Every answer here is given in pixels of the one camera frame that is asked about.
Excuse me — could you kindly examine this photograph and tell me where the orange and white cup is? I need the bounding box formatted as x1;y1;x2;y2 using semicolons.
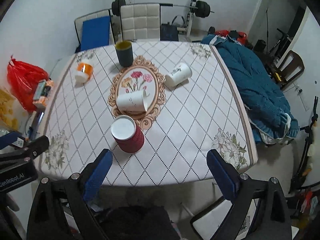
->
74;59;93;84

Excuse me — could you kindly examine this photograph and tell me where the dark wooden chair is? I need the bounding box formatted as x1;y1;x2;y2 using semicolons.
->
270;50;305;90

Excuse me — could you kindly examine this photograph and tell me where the red bag behind quilt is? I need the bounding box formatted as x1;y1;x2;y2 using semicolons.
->
215;30;247;45

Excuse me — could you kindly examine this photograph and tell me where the barbell with black plates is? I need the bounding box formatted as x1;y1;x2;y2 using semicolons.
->
111;0;214;18

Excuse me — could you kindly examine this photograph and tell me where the white floral diamond tablecloth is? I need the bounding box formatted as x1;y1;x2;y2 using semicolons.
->
36;41;258;186

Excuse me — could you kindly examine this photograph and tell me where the black blue-patterned bag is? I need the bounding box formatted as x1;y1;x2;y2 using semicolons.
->
160;23;178;41

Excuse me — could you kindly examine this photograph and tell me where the plain white paper cup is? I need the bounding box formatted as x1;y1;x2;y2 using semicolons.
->
116;90;148;113

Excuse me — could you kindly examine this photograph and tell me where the white weight bench rack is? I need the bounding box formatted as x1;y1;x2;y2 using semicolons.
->
128;0;199;38

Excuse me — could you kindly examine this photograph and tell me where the white paper cup with calligraphy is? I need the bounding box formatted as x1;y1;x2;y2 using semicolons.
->
165;62;193;87

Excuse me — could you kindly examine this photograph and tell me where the red ribbed paper cup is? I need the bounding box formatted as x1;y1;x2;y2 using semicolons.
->
111;115;145;154

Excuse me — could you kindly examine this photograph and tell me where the dark green yellow-lined cup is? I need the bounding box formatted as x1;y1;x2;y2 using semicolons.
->
115;40;133;67

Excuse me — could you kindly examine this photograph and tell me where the orange tissue pack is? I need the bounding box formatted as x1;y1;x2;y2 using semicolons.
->
33;78;54;109

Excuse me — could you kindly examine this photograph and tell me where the white quilted chair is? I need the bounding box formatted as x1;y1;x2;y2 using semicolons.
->
120;3;161;40

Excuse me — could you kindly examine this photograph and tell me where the yellow snack bag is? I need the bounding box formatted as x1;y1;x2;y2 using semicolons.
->
0;88;20;131

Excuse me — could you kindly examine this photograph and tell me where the chair with blue cushion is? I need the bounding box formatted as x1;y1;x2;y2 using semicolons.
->
74;9;115;52

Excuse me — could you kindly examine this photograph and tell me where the blue smartphone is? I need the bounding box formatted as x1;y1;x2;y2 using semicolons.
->
27;109;44;141

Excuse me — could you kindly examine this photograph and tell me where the red plastic bag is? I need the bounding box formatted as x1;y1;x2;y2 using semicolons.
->
7;55;49;112

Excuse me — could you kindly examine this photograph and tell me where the black tripod stand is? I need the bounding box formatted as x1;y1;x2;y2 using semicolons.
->
289;96;319;193

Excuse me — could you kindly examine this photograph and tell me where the teal blue quilt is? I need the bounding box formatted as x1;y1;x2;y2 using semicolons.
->
201;35;300;145

